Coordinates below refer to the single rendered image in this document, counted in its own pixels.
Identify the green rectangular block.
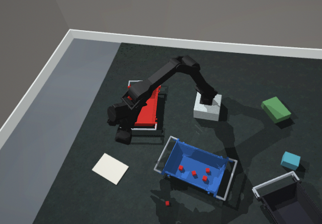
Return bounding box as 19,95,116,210
261,97,291,124

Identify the teal block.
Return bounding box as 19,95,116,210
281,152,300,170

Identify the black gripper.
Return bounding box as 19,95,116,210
115,117,138,145

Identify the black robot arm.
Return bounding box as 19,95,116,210
107,55,217,127

